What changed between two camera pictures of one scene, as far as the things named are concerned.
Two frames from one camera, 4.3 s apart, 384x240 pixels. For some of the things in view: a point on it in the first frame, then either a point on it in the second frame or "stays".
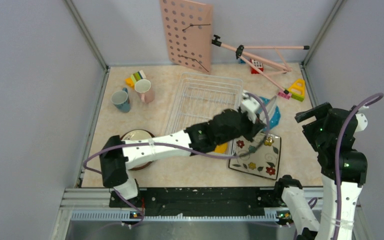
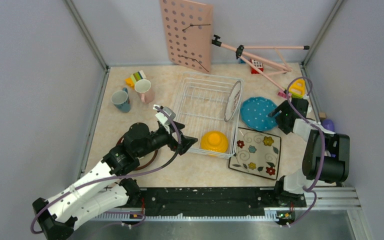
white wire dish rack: x=200 y=98 stays
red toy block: x=257 y=64 stays
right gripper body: x=313 y=130 → x=282 y=118
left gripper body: x=246 y=127 → x=158 y=139
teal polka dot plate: x=269 y=113 stays
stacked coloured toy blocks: x=130 y=81 stays
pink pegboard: x=188 y=29 stays
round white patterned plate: x=270 y=108 → x=233 y=101
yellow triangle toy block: x=297 y=90 stays
